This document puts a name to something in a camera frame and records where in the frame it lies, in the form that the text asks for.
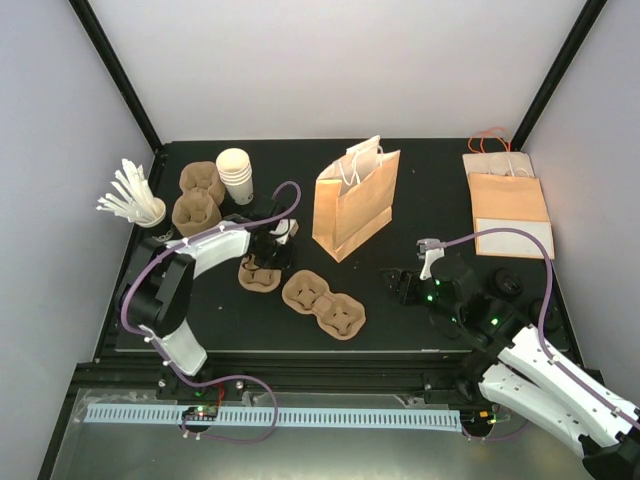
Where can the brown two-cup carrier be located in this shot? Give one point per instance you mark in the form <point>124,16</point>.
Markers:
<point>337,314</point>

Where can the right black frame post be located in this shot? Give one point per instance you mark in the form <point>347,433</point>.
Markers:
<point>578,33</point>

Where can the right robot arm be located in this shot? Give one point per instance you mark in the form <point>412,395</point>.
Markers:
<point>511,364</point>

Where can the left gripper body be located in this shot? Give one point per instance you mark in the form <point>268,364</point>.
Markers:
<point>272,257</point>

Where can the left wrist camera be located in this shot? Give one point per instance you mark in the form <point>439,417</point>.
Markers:
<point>284,231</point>

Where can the stack of paper cups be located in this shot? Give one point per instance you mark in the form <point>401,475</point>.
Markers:
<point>235,171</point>

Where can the black frame post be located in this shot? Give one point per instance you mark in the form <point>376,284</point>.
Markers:
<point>578,33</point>
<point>102,45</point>

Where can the brown cup carrier stack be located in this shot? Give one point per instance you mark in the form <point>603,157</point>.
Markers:
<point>198,207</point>

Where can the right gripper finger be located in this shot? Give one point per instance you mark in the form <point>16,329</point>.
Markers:
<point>391,285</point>
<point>393,273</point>

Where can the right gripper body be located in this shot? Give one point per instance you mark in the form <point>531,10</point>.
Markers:
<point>410,295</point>

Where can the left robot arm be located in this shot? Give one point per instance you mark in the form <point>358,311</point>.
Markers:
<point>155,294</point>

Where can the brown paper bag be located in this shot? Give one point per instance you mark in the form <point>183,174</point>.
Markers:
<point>510,202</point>
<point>353,197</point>

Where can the light blue cable duct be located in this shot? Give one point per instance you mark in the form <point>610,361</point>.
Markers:
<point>284,417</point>

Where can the cup of white stirrers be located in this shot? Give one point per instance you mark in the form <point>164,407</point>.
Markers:
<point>135,202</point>

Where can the flat brown paper bag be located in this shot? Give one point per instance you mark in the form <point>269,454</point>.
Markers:
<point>510,202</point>

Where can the small brown cup carrier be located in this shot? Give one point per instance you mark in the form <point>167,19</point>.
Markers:
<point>255,279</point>

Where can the orange bag handle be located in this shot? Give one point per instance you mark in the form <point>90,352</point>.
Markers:
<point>500,135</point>

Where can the left black frame post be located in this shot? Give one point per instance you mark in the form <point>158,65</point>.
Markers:
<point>102,45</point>

